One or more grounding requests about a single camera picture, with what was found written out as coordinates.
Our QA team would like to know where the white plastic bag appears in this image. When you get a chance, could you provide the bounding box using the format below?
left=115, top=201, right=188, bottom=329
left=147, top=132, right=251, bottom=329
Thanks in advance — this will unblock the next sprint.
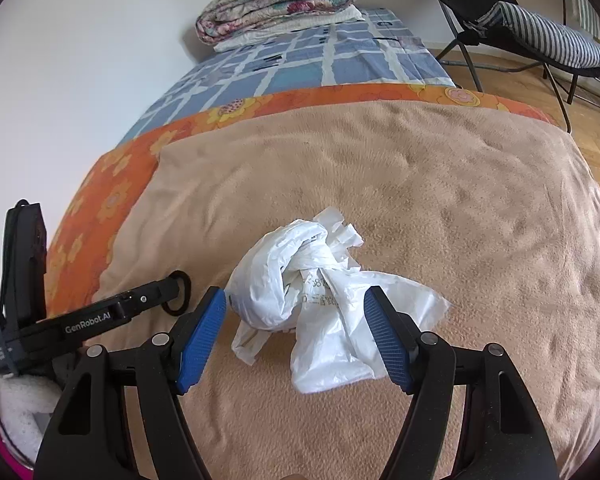
left=226, top=207, right=450, bottom=393

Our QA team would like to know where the blue checked bed sheet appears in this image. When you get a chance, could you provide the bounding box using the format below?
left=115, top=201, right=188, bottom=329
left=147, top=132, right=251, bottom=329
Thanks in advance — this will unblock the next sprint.
left=121, top=8, right=454, bottom=143

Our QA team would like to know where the left hand in glove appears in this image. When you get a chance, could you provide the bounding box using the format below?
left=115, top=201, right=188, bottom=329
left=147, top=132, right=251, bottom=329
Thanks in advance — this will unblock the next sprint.
left=0, top=375, right=61, bottom=463

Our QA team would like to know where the orange floral bedspread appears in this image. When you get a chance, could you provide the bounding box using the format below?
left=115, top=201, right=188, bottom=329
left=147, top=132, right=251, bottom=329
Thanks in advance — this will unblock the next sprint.
left=44, top=84, right=556, bottom=318

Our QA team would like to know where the striped chair cushion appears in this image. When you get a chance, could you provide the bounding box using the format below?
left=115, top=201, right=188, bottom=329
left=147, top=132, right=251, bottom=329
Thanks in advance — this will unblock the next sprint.
left=474, top=1, right=600, bottom=70

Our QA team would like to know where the beige blanket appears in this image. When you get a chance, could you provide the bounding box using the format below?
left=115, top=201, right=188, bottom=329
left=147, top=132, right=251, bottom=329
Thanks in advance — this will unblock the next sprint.
left=94, top=101, right=600, bottom=479

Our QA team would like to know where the black hair tie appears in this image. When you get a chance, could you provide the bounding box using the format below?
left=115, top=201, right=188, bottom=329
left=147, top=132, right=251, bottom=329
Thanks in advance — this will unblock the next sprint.
left=159, top=268, right=193, bottom=317

